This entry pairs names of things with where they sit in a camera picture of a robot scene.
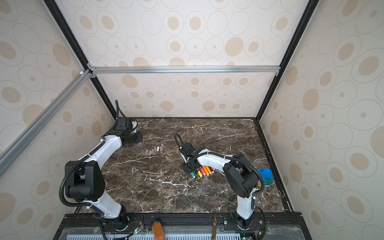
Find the diagonal aluminium rail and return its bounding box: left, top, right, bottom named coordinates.
left=1, top=70, right=91, bottom=175

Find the thin wooden stick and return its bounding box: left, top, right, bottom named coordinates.
left=212, top=213, right=217, bottom=240

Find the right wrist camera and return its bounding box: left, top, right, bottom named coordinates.
left=179, top=143, right=198, bottom=163

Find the horizontal aluminium rail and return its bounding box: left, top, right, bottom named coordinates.
left=91, top=66, right=280, bottom=74

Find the blue round lid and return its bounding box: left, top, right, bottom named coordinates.
left=258, top=168, right=274, bottom=186

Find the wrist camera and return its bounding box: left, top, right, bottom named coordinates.
left=114, top=117, right=138, bottom=133
left=179, top=143, right=198, bottom=163

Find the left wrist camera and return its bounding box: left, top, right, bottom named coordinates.
left=114, top=117, right=138, bottom=133

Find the brown handle tool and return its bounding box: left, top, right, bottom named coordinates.
left=152, top=220, right=166, bottom=240

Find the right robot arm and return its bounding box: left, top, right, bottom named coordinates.
left=179, top=145, right=265, bottom=221

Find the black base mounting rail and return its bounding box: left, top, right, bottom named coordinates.
left=55, top=212, right=310, bottom=239

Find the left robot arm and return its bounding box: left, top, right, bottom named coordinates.
left=59, top=131, right=142, bottom=223

